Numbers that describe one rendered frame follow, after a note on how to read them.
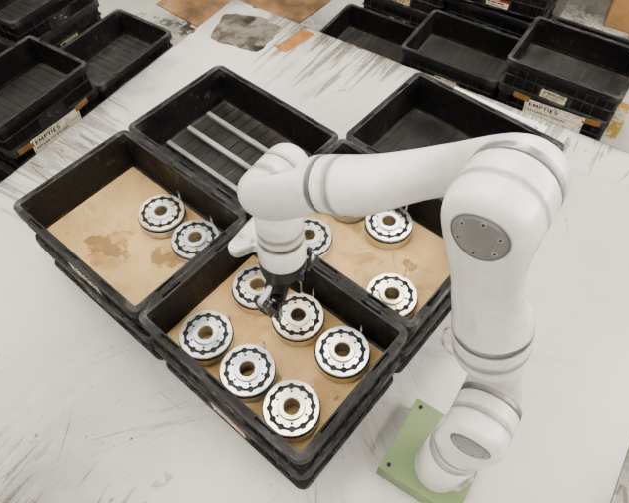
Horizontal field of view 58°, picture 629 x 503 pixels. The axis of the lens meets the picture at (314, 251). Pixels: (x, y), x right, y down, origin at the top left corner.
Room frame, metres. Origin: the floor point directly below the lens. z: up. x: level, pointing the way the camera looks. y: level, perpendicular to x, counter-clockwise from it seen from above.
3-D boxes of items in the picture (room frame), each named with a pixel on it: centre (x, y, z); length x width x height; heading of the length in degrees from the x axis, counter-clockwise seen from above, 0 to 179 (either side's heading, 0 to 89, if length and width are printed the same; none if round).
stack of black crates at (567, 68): (1.66, -0.92, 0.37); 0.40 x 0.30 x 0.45; 56
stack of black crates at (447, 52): (1.88, -0.59, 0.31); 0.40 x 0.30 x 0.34; 56
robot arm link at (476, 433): (0.25, -0.24, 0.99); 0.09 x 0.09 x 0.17; 57
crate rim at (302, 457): (0.46, 0.08, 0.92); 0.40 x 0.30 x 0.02; 49
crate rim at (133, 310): (0.72, 0.38, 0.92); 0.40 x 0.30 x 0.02; 49
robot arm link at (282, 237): (0.49, 0.04, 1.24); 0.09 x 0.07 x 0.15; 145
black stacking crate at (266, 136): (0.95, 0.18, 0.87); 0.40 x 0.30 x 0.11; 49
